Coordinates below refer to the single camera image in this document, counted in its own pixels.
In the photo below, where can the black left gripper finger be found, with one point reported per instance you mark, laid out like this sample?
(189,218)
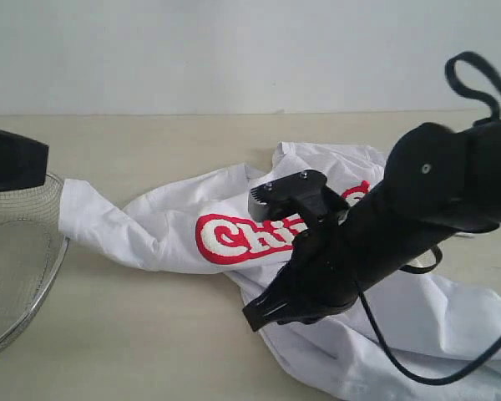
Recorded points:
(23,162)

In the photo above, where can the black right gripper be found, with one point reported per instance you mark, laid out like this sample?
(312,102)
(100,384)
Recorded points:
(370,245)

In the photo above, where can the white t-shirt with red logo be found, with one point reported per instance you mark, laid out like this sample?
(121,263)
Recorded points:
(202,226)

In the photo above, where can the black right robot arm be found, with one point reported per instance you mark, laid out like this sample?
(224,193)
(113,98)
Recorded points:
(436,183)

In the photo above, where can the round wire mesh basket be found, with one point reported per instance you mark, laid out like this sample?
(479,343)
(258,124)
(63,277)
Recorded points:
(31,253)

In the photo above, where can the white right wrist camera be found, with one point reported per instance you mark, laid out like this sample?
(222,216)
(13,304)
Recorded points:
(304,193)

